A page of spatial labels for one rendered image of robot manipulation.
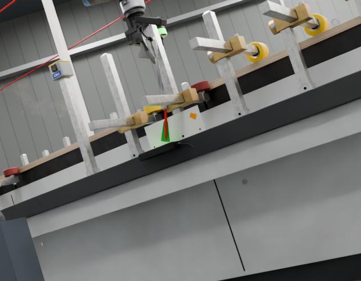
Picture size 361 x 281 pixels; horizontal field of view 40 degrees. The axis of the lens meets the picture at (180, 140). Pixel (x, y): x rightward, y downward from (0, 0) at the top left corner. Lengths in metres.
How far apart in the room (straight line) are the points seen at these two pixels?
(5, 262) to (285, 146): 0.96
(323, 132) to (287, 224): 0.47
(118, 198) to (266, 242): 0.64
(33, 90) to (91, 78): 0.78
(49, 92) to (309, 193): 5.32
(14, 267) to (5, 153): 5.48
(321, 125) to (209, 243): 0.78
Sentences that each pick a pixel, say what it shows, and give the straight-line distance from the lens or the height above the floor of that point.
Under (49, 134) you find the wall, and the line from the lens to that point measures 6.82.
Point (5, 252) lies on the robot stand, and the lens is 1.51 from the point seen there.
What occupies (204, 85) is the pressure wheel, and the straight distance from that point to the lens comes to 2.02.
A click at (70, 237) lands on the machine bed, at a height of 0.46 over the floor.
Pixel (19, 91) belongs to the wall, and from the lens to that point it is 7.01.
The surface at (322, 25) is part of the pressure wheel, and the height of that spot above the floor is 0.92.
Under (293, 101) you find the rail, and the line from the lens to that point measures 1.69.
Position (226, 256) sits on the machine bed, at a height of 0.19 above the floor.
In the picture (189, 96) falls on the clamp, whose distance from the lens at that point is 1.87.
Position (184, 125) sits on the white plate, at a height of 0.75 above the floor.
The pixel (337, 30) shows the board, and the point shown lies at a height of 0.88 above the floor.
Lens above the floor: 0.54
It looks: 5 degrees up
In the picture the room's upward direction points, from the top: 18 degrees counter-clockwise
